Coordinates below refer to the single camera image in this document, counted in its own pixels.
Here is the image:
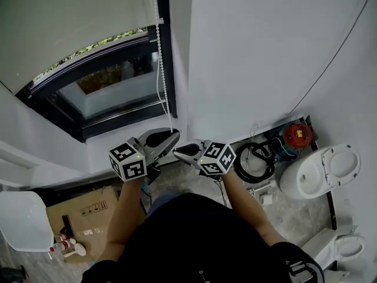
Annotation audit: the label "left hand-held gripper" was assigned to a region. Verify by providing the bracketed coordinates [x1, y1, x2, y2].
[108, 127, 181, 186]

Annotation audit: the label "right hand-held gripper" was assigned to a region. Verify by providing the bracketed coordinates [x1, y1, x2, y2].
[171, 139, 237, 180]

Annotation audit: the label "white bead chain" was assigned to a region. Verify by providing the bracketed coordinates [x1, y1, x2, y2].
[145, 0, 174, 134]

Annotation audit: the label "white roller blind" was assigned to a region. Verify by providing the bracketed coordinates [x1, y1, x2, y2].
[0, 0, 164, 96]

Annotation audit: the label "person's right forearm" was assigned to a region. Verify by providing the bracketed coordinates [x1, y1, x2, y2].
[219, 169, 291, 249]

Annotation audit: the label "person's left forearm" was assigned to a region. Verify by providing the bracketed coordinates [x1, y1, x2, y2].
[101, 178, 148, 259]

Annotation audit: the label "black framed window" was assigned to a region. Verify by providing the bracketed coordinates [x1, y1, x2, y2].
[14, 0, 179, 143]

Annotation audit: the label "white toilet brush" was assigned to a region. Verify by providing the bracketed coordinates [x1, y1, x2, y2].
[253, 179, 278, 193]

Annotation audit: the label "person's dark shirt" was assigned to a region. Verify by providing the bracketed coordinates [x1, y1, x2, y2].
[81, 192, 325, 283]

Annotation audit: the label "printed cardboard box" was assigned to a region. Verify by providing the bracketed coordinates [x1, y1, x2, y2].
[45, 186, 148, 265]

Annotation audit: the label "red vacuum cleaner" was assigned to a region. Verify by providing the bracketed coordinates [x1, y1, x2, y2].
[269, 122, 315, 160]

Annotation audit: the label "green outdoor bushes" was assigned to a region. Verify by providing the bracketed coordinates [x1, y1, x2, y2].
[34, 28, 148, 81]

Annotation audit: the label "white round toilet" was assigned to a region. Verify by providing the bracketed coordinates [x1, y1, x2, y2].
[279, 143, 362, 200]

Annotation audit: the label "clear bottle red cap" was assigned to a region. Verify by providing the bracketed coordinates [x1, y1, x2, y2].
[48, 237, 77, 253]

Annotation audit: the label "white ceramic basin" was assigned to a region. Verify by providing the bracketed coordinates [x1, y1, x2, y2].
[0, 190, 55, 253]

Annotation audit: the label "white toilet with cistern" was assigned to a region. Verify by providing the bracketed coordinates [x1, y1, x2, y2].
[300, 224, 366, 271]

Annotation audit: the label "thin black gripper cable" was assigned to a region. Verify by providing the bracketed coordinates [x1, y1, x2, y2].
[140, 181, 153, 215]
[214, 179, 233, 209]

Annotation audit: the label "black vacuum hose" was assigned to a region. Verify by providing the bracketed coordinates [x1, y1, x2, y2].
[235, 141, 277, 185]

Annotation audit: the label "white power cable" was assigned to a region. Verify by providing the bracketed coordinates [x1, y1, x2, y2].
[250, 121, 263, 141]

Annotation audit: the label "thin grey wall cable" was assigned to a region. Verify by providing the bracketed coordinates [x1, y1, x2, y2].
[287, 0, 373, 116]

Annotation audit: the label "black chest strap buckle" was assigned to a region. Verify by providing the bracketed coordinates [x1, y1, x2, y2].
[284, 258, 325, 283]

